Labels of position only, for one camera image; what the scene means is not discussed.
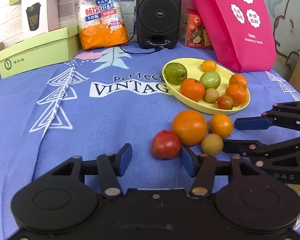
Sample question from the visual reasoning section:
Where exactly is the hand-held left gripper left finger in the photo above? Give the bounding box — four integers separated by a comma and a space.
32, 143, 133, 199

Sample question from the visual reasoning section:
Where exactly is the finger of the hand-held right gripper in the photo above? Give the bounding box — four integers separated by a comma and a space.
234, 99, 300, 133
222, 134, 300, 161

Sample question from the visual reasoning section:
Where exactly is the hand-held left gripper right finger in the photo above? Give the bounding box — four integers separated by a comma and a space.
181, 145, 268, 198

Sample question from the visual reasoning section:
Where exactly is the brown round fruit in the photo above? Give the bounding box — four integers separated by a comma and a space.
204, 88, 220, 103
201, 133, 224, 156

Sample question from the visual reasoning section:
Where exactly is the large orange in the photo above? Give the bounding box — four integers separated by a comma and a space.
172, 110, 208, 146

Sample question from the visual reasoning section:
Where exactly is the red and green tomato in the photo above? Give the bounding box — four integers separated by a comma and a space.
217, 95, 234, 110

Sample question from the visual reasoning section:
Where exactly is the orange mandarin with stem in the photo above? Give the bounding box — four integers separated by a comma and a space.
229, 74, 248, 89

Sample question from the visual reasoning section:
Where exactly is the light green tomato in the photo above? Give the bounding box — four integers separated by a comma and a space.
199, 71, 221, 89

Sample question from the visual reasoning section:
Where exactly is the small orange mandarin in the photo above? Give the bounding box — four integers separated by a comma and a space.
201, 59, 217, 72

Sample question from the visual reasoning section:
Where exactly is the yellow plate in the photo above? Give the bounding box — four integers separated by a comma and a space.
162, 58, 251, 116

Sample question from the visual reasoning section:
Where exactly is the dark green guava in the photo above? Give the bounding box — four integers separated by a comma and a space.
164, 62, 188, 84

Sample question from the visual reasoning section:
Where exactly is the blue printed tablecloth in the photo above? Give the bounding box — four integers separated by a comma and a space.
0, 41, 300, 240

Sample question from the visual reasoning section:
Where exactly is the pink tote bag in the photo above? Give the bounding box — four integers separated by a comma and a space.
181, 0, 277, 72

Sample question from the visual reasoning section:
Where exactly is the red cracker box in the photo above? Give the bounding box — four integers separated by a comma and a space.
179, 7, 213, 50

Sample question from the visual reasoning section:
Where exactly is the light green shoe box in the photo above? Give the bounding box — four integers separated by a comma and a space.
0, 27, 80, 79

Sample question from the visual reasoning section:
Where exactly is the black speaker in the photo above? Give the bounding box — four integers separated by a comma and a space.
136, 0, 182, 50

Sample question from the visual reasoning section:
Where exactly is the orange paper cup package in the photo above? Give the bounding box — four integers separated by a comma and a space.
70, 0, 129, 51

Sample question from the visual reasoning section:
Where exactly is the white cup box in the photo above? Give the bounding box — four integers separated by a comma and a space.
21, 0, 60, 39

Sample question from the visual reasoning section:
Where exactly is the black speaker cable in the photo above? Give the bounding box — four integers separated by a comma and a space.
120, 22, 164, 55

